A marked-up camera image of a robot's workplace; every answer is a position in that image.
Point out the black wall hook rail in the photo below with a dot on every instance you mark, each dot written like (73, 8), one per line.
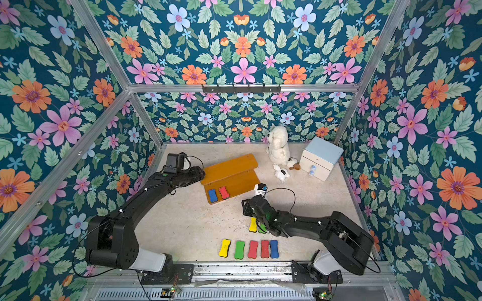
(234, 89)

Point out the green eraser shelf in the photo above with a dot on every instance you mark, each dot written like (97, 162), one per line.
(261, 229)
(239, 250)

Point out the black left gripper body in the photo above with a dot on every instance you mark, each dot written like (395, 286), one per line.
(189, 176)

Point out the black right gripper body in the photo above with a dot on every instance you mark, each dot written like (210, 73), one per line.
(250, 207)

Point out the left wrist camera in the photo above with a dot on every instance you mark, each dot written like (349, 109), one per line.
(174, 163)

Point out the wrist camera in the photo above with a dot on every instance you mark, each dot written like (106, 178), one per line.
(174, 163)
(260, 189)

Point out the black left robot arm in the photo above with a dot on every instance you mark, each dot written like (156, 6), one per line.
(111, 240)

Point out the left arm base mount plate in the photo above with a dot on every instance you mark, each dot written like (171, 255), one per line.
(171, 274)

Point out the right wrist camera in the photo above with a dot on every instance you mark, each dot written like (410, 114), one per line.
(260, 189)

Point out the small brown white plush toy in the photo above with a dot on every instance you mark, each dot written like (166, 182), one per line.
(293, 164)

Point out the orange wooden two-tier shelf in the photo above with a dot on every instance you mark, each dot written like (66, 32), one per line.
(237, 175)

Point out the blue eraser shelf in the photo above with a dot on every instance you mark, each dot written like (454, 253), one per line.
(212, 196)
(274, 251)

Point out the large cream plush dog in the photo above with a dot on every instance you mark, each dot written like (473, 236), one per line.
(278, 147)

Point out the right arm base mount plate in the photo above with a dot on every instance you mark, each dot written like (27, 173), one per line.
(305, 273)

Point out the red eraser shelf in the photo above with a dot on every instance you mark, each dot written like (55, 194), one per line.
(224, 193)
(253, 248)

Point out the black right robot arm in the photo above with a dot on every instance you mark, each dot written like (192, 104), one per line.
(347, 242)

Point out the yellow eraser shelf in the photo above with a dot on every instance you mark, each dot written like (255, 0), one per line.
(224, 248)
(253, 228)

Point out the white three drawer cabinet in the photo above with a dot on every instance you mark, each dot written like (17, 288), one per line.
(322, 154)

